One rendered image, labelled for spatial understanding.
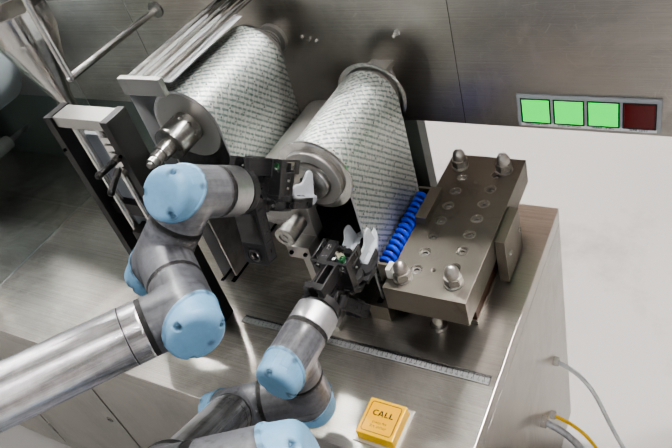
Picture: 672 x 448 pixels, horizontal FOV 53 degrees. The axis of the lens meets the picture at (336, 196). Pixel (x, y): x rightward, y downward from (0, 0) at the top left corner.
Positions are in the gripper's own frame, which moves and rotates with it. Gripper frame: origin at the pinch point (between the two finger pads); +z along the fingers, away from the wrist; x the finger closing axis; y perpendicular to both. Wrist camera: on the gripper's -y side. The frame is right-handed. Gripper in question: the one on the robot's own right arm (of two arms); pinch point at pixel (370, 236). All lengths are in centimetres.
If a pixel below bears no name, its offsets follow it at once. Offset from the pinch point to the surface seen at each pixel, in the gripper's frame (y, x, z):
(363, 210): 6.6, -0.3, 0.0
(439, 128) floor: -110, 68, 176
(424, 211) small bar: -4.4, -5.3, 12.6
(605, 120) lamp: 8.1, -36.3, 29.3
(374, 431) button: -16.6, -9.7, -28.7
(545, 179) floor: -110, 9, 145
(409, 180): -1.9, -0.3, 18.5
